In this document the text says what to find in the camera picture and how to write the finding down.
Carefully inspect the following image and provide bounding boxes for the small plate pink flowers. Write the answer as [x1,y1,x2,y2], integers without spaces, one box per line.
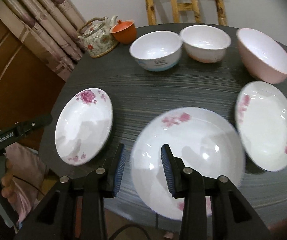
[235,81,287,172]

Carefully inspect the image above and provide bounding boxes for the large plate magenta flower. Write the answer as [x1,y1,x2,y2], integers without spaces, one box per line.
[55,88,113,166]

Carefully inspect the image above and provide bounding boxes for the floral ceramic teapot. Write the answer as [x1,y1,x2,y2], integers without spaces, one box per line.
[77,15,119,58]

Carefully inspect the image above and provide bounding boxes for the brown wooden door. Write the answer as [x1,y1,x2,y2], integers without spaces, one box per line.
[0,20,65,129]

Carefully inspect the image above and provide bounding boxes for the orange lidded tea cup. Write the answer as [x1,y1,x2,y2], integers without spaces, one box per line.
[110,20,137,44]

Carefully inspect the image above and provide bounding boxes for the large plate pink flowers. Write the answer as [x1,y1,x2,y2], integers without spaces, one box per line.
[130,107,245,220]

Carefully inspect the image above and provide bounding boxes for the white bowl blue dog print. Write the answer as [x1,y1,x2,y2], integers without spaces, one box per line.
[129,31,183,72]

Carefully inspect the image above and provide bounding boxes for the white bowl pink rabbit print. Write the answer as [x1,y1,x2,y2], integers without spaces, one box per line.
[180,25,231,63]

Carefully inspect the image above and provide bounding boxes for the pink ceramic bowl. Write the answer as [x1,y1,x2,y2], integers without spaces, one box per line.
[236,28,287,84]

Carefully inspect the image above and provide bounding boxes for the beige patterned curtain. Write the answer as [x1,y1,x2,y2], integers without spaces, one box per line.
[0,0,86,80]

